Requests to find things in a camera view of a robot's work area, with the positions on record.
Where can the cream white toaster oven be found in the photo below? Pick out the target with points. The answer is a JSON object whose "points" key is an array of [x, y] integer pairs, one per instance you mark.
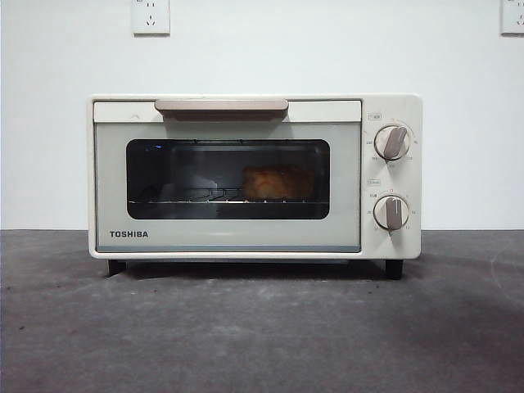
{"points": [[393, 110]]}

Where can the golden brown bread loaf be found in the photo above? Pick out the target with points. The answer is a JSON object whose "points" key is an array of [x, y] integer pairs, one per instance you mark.
{"points": [[278, 184]]}

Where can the white wall socket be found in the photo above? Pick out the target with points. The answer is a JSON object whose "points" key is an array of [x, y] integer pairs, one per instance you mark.
{"points": [[512, 18], [150, 18]]}

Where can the cream beige oven knob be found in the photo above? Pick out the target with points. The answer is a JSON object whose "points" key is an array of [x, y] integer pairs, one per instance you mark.
{"points": [[393, 141], [391, 212]]}

